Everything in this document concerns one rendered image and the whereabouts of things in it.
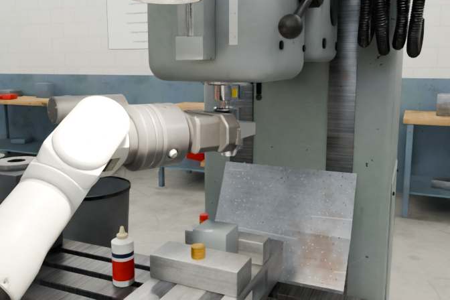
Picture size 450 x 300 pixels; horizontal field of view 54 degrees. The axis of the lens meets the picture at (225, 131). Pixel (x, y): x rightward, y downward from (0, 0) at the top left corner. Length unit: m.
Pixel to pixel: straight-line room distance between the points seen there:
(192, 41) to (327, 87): 0.51
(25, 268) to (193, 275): 0.31
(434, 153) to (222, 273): 4.34
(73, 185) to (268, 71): 0.28
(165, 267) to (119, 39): 5.41
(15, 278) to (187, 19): 0.35
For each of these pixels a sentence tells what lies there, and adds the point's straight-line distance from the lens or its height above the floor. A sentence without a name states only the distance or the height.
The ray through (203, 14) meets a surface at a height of 1.40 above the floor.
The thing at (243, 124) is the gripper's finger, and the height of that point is 1.24.
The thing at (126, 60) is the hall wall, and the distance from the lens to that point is 5.95.
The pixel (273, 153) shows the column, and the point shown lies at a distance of 1.07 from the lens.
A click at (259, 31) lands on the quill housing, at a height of 1.38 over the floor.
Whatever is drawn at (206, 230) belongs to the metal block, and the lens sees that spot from 0.73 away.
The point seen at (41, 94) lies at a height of 0.94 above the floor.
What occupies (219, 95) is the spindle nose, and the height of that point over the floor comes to 1.29.
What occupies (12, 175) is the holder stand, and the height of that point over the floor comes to 1.12.
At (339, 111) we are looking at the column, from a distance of 1.02.
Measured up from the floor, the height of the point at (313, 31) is 1.39.
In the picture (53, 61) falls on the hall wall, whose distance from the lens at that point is 6.76.
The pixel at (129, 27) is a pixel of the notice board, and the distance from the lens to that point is 5.93.
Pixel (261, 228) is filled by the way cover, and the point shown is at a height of 0.96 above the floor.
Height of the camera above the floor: 1.33
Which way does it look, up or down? 9 degrees down
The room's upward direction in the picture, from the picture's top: straight up
